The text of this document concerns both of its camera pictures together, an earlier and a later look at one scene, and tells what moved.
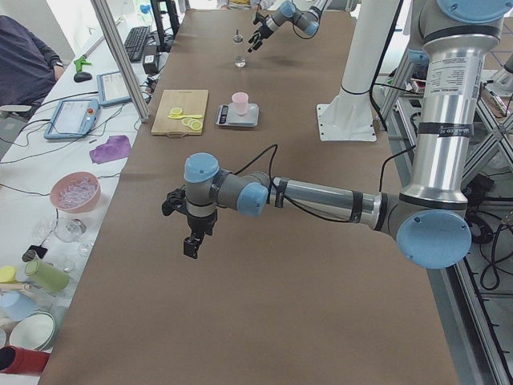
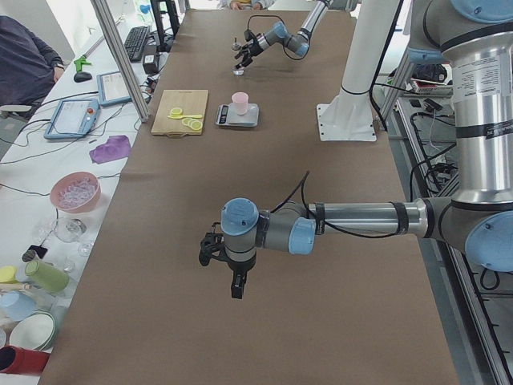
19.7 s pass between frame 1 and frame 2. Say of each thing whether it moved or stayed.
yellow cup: stayed
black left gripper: moved
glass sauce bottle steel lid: moved
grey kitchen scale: stayed
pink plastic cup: stayed
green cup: stayed
